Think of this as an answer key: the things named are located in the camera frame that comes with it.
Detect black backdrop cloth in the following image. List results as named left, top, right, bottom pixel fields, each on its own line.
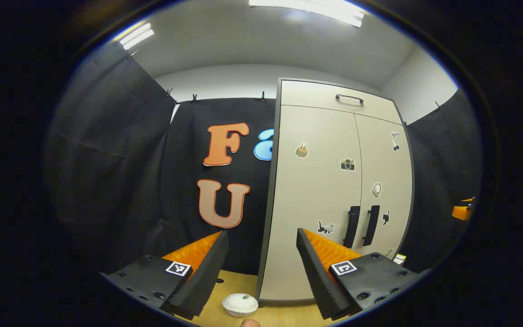
left=159, top=97, right=281, bottom=276
left=46, top=43, right=178, bottom=282
left=400, top=89, right=484, bottom=275

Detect headphone sticker shoe cabinet door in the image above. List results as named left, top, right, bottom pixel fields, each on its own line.
left=355, top=114, right=413, bottom=259

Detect beige double-door shoe cabinet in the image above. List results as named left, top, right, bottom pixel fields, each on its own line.
left=256, top=77, right=415, bottom=306

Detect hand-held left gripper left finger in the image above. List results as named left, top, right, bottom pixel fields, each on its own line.
left=99, top=230, right=230, bottom=321

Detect ceiling light strip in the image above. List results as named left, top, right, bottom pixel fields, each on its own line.
left=120, top=23, right=154, bottom=50
left=249, top=0, right=365, bottom=28

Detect white rounded object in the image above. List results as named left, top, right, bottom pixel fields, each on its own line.
left=222, top=293, right=259, bottom=317

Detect camera sticker shoe cabinet door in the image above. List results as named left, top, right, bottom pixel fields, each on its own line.
left=260, top=105, right=363, bottom=301

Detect beige cabinet flap panel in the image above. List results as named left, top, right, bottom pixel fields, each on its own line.
left=281, top=80, right=403, bottom=124

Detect black door handle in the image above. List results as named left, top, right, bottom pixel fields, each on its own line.
left=362, top=205, right=380, bottom=247
left=343, top=206, right=361, bottom=248

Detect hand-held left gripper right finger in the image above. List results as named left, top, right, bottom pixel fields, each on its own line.
left=296, top=227, right=428, bottom=321

